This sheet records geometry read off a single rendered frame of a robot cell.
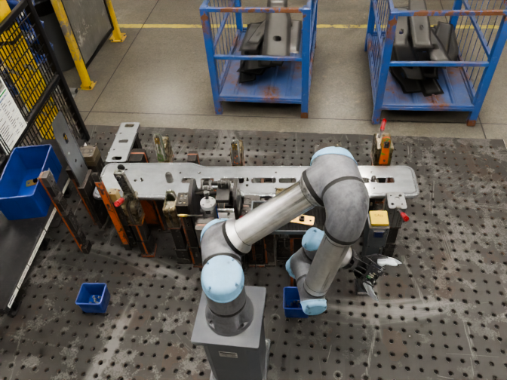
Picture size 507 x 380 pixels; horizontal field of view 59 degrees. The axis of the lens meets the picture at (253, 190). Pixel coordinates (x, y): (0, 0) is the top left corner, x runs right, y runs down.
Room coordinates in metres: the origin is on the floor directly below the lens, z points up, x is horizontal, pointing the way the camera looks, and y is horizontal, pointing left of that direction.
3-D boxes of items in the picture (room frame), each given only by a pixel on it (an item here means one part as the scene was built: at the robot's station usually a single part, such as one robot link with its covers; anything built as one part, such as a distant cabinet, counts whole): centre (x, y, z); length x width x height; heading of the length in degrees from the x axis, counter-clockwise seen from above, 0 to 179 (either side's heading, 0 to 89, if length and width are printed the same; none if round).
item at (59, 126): (1.46, 0.74, 1.17); 0.12 x 0.01 x 0.34; 173
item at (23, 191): (1.38, 0.93, 1.10); 0.30 x 0.17 x 0.13; 0
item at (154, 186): (1.36, 0.00, 1.00); 1.38 x 0.22 x 0.02; 83
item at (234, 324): (0.69, 0.11, 1.15); 0.15 x 0.15 x 0.10
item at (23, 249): (1.28, 0.94, 1.01); 0.90 x 0.22 x 0.03; 173
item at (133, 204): (1.25, 0.50, 0.88); 0.07 x 0.06 x 0.35; 173
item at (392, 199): (1.12, -0.54, 0.88); 0.11 x 0.10 x 0.36; 173
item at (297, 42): (3.67, -0.25, 0.47); 1.20 x 0.80 x 0.95; 167
